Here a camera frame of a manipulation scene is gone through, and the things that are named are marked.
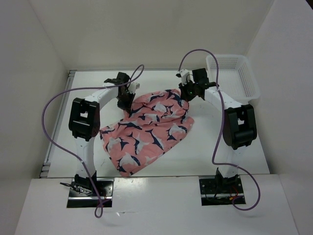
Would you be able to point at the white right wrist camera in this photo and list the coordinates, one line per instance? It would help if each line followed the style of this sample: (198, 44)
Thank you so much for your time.
(184, 75)

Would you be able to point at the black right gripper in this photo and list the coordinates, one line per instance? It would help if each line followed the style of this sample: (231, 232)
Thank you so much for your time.
(184, 95)

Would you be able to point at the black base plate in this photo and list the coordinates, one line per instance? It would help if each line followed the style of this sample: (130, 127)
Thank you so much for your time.
(80, 197)
(212, 194)

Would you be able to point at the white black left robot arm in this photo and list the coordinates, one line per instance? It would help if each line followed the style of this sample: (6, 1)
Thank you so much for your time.
(84, 124)

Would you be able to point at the aluminium table frame rail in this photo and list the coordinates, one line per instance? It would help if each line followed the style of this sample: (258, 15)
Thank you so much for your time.
(63, 97)

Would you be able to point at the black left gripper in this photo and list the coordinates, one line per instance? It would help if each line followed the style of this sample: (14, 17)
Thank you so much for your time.
(126, 106)

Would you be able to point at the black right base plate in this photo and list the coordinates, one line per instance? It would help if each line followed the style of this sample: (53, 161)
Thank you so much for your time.
(212, 194)

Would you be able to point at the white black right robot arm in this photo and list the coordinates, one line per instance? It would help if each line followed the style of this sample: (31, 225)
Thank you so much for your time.
(238, 127)

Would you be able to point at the white plastic laundry basket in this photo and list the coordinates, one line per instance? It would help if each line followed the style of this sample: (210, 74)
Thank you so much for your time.
(235, 76)

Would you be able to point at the pink shark print shorts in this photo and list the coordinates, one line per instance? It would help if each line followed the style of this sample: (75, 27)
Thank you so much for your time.
(155, 124)

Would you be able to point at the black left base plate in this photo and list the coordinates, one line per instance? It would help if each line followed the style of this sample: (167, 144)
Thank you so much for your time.
(80, 197)

